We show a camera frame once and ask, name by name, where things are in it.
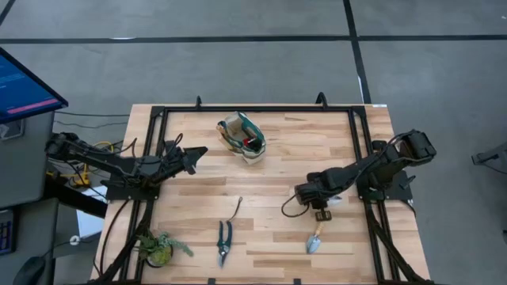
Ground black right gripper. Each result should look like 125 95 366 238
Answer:
294 168 346 211

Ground small potted green plant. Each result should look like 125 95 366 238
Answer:
136 231 195 269

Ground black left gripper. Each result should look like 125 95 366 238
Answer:
158 146 209 179

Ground monitor with blue screen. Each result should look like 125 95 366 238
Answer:
0 46 69 124

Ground yellow power strip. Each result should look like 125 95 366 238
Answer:
71 165 93 189

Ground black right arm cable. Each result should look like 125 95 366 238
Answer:
280 193 311 219

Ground black metal table frame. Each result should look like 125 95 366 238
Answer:
89 94 436 285

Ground white paper sheet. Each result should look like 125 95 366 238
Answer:
75 184 109 239

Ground teal-handled pruning shears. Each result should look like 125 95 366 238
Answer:
215 196 244 269

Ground silver trowel wooden handle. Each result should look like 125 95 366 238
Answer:
306 220 325 255

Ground grey cabinet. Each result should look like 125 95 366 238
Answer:
0 110 57 210

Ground red and black object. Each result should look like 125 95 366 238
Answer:
242 136 265 154

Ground dark keyboard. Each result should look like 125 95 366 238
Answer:
0 208 17 255

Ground black computer mouse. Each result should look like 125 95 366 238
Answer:
13 256 47 285

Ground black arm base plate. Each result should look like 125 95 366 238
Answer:
105 178 162 202
355 169 414 202

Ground cream green garden tote bag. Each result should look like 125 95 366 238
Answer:
215 111 268 165

